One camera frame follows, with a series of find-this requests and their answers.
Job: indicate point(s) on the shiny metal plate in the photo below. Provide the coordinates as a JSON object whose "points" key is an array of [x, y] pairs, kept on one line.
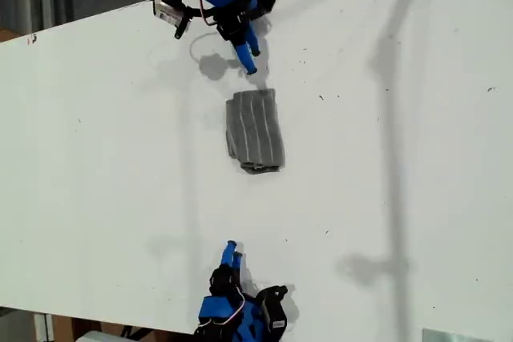
{"points": [[457, 336]]}

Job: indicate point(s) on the grey white-striped square towel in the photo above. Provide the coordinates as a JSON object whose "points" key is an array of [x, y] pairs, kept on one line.
{"points": [[256, 129]]}

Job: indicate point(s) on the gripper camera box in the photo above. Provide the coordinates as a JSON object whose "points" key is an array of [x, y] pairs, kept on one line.
{"points": [[168, 9], [274, 314]]}

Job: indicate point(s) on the gripper camera stalk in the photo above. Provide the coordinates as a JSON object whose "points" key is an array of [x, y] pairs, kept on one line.
{"points": [[200, 11]]}

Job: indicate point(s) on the white table leg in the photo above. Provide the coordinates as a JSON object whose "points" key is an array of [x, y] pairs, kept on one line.
{"points": [[43, 328]]}

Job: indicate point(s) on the white plastic object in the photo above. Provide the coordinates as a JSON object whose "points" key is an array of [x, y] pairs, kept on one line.
{"points": [[100, 337]]}

